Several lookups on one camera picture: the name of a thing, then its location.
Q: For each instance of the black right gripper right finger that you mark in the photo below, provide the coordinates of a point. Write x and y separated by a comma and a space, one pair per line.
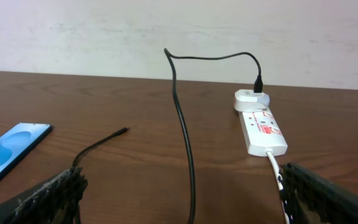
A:
310, 198

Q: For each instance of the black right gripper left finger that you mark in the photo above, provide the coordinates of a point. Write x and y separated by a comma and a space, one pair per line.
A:
55, 200

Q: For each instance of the blue Samsung smartphone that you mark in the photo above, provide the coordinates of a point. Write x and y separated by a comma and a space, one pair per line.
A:
17, 142

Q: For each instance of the white USB charger adapter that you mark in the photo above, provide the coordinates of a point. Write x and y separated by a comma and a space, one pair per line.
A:
248, 101

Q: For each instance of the white power strip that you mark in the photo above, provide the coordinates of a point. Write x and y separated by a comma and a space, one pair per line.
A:
261, 133

